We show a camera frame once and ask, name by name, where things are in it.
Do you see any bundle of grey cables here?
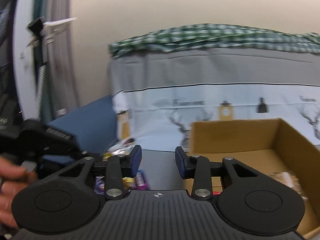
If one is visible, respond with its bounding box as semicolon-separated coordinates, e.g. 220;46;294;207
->
32;0;78;121

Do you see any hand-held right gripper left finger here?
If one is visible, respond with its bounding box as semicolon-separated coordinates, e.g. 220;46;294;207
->
59;144;143;200

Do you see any black curtain clamp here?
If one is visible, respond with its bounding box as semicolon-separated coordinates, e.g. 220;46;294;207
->
27;17;45;34

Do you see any white curtain tieback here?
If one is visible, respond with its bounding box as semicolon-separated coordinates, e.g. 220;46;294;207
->
26;17;77;63

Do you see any clear grain cake bag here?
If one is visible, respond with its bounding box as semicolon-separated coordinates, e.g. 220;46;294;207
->
271;171;305;200

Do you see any green checkered cloth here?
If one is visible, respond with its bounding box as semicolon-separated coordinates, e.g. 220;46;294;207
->
108;24;320;57

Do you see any purple wrapped candy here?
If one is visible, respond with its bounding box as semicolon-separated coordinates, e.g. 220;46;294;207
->
96;177;106;195

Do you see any cardboard box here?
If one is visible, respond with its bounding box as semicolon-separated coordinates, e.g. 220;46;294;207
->
189;118;320;240

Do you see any grey deer print cloth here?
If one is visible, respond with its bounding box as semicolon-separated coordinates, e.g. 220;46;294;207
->
106;47;320;190

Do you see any person's left hand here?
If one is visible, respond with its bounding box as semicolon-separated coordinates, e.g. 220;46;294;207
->
0;155;38;228

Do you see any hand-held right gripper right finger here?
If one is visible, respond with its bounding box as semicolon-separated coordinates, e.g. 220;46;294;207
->
175;146;263;200

